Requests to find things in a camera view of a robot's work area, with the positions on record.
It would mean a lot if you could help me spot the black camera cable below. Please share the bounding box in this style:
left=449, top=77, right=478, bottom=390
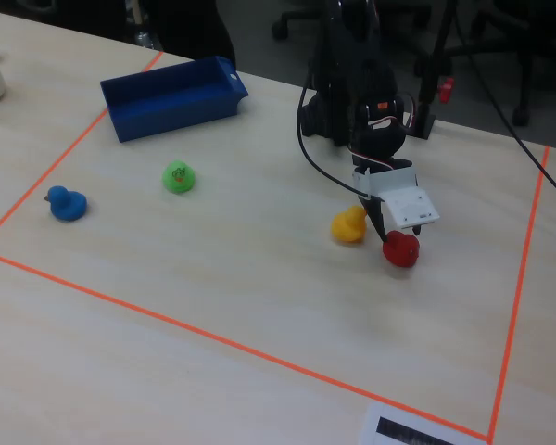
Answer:
left=297, top=69, right=370, bottom=198

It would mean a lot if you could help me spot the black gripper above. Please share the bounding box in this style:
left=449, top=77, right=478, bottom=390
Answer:
left=350, top=123, right=423, bottom=245

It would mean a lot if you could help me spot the black camera stand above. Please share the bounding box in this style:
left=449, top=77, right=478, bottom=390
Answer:
left=411, top=0, right=460, bottom=140

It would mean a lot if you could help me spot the red rubber duck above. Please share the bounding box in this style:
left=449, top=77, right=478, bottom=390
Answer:
left=382, top=230, right=421, bottom=269

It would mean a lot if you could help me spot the red clamp knob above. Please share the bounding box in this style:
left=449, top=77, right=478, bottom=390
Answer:
left=437, top=76, right=456, bottom=104

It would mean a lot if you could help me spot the white paper with black print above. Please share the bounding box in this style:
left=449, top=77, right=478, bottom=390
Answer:
left=359, top=401, right=487, bottom=445

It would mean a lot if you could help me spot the blue plastic box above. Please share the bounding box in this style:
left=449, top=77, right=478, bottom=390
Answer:
left=99, top=56, right=250, bottom=144

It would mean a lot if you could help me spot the thin black cable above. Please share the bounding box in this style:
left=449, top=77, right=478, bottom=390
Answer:
left=453, top=0, right=556, bottom=210

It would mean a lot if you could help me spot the yellow rubber duck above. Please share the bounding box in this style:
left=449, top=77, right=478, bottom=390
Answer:
left=330, top=205, right=369, bottom=246

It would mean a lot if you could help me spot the green rubber duck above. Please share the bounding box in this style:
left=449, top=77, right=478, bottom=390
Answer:
left=161, top=159, right=197, bottom=195

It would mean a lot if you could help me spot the orange tape line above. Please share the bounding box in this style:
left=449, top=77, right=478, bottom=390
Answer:
left=486, top=145, right=551, bottom=445
left=0, top=50, right=164, bottom=247
left=0, top=248, right=491, bottom=441

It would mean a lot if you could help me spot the blue rubber duck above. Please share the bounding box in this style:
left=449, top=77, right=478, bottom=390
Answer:
left=44, top=184, right=88, bottom=223

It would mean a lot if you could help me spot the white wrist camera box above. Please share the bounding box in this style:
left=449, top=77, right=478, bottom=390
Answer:
left=380, top=187, right=441, bottom=229

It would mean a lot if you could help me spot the grey metal camera bracket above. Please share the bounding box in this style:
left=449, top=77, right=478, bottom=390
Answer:
left=350, top=165, right=421, bottom=200

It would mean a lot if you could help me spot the black office chair base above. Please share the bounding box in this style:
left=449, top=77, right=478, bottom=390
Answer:
left=462, top=0, right=556, bottom=129
left=271, top=0, right=328, bottom=42

